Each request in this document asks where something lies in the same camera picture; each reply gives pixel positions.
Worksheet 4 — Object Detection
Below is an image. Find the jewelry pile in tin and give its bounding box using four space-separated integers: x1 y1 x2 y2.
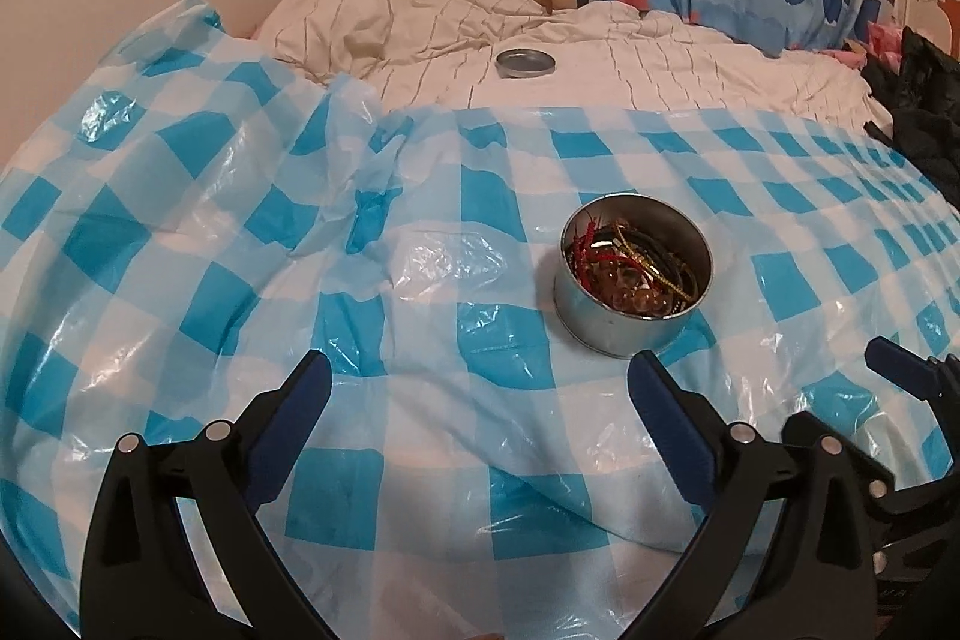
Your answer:
563 218 704 319

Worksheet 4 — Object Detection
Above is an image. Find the black clothing pile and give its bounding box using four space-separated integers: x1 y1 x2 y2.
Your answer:
861 28 960 208

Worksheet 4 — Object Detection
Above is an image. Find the round silver metal tin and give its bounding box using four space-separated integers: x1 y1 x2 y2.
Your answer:
553 193 715 359

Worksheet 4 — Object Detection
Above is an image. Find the blue white checkered plastic sheet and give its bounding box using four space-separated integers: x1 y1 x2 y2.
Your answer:
2 0 958 638

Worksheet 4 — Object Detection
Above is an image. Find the pink patterned cloth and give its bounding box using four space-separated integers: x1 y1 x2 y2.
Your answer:
825 23 903 73

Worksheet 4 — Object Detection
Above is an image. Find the white striped bed sheet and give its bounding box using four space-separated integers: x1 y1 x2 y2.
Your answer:
363 2 890 131

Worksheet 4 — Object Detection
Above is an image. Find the round silver tin lid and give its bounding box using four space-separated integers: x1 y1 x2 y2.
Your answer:
494 47 556 80

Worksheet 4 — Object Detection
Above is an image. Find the cream striped pillow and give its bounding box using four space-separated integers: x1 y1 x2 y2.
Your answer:
256 0 548 83

